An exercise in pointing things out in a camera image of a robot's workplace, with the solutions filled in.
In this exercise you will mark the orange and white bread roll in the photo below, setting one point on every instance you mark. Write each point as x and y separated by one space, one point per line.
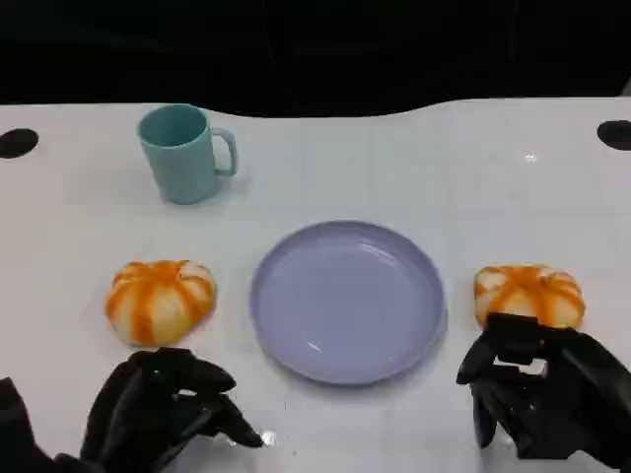
527 290
158 305

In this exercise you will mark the lilac plate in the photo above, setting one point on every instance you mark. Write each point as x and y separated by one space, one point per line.
345 305

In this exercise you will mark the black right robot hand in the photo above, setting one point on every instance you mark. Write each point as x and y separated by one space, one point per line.
581 394

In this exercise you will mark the pale green mug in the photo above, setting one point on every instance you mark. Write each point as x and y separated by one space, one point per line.
182 172

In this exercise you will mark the black curtain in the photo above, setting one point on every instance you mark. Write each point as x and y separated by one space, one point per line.
315 49

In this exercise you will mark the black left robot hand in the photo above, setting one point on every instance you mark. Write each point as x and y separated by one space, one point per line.
143 409

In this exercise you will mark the black table grommet hole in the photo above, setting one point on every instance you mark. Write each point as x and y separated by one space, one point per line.
616 135
17 144

